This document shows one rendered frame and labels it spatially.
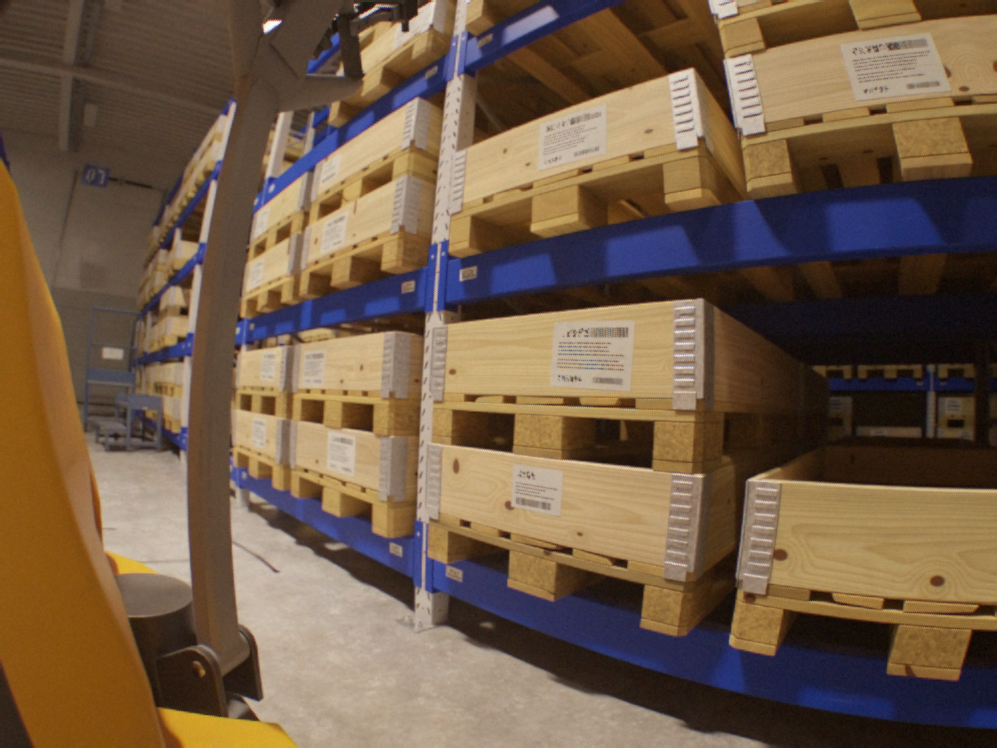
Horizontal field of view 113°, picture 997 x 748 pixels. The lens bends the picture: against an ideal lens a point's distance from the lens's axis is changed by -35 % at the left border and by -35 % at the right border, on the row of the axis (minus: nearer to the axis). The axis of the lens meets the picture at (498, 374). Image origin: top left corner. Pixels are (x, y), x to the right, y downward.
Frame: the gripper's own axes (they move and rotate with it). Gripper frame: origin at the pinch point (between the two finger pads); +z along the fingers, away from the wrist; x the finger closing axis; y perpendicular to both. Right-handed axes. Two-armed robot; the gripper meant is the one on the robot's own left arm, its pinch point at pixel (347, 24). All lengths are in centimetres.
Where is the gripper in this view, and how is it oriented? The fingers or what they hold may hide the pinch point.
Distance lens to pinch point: 91.4
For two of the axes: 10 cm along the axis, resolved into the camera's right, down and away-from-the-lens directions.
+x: -9.4, -3.1, 1.4
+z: -3.4, 7.9, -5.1
